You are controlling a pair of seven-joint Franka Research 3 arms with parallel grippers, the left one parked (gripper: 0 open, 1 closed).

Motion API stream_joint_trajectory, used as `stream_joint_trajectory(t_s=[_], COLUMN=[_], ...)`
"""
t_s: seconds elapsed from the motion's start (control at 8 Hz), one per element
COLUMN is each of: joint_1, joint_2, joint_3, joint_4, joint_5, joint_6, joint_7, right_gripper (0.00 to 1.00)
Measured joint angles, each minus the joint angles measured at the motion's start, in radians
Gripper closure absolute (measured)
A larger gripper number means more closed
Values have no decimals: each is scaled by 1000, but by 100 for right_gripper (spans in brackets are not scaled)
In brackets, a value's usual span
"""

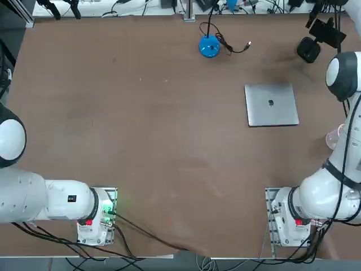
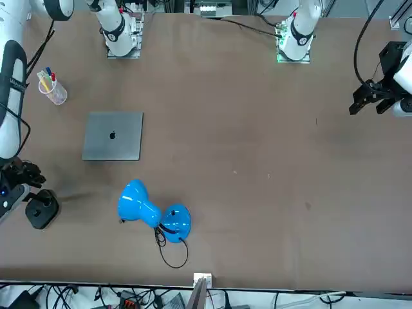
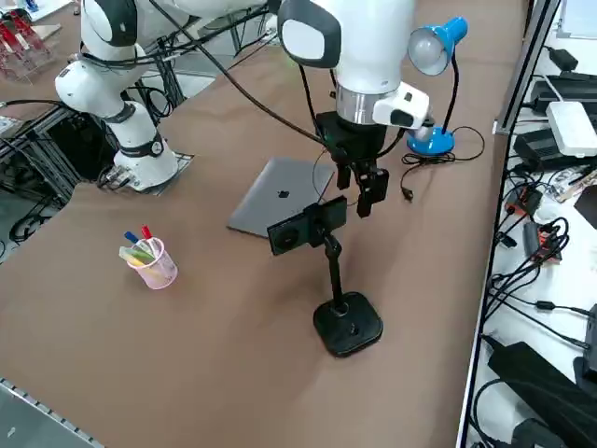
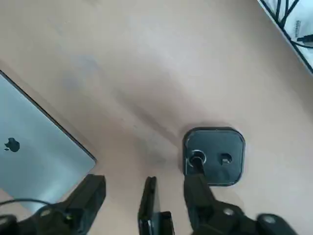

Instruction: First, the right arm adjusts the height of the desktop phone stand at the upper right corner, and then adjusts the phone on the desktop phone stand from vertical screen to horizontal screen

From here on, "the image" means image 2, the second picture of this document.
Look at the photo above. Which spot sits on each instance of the yellow pen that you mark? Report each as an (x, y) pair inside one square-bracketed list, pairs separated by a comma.
[(46, 86)]

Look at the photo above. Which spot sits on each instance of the white post bracket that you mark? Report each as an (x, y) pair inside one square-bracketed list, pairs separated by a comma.
[(202, 277)]

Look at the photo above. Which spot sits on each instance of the grey aluminium post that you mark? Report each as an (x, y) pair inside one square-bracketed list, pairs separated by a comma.
[(197, 296)]

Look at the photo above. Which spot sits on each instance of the red and black hub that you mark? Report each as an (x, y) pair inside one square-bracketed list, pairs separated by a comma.
[(130, 301)]

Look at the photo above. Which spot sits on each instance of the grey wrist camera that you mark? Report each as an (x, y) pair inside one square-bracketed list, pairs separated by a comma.
[(13, 199)]

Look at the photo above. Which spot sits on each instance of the pink transparent pen cup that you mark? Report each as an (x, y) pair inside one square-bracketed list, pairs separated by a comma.
[(58, 95)]

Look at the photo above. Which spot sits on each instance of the black desktop phone stand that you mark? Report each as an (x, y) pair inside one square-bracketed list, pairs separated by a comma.
[(38, 214)]

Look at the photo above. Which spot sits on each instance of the black power adapter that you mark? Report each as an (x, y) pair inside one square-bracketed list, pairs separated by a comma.
[(24, 301)]

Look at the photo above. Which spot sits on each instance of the pale green highlighter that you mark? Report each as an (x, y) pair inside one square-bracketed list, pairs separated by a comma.
[(41, 75)]

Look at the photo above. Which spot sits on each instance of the white socket box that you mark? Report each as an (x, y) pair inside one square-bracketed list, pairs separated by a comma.
[(207, 12)]

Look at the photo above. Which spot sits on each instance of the aluminium corner bracket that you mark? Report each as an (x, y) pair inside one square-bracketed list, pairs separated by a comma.
[(394, 22)]

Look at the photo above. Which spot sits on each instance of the grey laptop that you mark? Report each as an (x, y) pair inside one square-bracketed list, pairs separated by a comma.
[(112, 136)]

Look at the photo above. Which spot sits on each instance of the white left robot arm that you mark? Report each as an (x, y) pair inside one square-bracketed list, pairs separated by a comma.
[(302, 29)]

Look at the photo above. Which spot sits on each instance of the blue desk lamp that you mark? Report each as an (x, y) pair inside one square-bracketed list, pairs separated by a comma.
[(135, 202)]

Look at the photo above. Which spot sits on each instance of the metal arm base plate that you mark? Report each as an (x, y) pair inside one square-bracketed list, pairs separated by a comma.
[(136, 55), (305, 60)]

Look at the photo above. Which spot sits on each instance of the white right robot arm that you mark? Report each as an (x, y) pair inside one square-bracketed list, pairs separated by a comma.
[(8, 135)]

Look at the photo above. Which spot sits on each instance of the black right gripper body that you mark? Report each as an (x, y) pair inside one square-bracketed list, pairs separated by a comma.
[(9, 174)]

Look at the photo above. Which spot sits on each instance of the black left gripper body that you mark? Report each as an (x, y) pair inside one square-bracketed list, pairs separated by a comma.
[(391, 61)]

